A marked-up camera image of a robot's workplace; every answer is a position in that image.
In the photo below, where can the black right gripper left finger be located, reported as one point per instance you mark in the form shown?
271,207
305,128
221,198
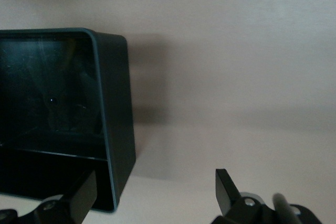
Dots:
65,208

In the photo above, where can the black plastic box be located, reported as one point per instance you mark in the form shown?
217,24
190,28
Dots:
115,103

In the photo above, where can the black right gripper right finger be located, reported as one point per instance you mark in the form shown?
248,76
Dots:
244,211

